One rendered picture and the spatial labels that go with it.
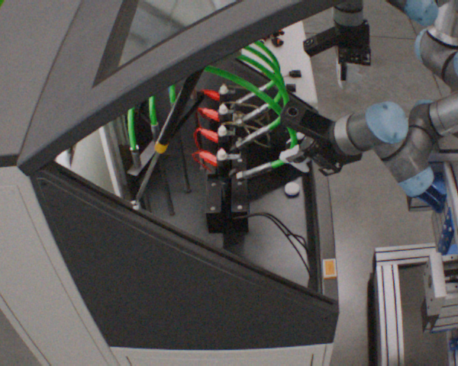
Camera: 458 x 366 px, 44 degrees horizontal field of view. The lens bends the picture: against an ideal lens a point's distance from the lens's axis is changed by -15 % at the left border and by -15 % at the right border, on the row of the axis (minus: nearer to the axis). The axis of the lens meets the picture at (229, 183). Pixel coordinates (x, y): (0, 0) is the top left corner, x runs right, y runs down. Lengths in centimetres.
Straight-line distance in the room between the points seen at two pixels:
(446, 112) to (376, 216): 172
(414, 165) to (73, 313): 85
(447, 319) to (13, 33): 131
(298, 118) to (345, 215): 165
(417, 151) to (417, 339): 122
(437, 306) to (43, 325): 100
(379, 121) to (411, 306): 135
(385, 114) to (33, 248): 74
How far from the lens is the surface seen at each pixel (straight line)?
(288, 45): 211
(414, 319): 232
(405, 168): 115
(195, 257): 123
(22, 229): 125
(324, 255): 153
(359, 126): 114
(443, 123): 120
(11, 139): 112
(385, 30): 410
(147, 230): 117
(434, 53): 172
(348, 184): 298
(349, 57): 146
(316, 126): 123
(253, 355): 159
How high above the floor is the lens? 218
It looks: 47 degrees down
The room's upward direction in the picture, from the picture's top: 6 degrees counter-clockwise
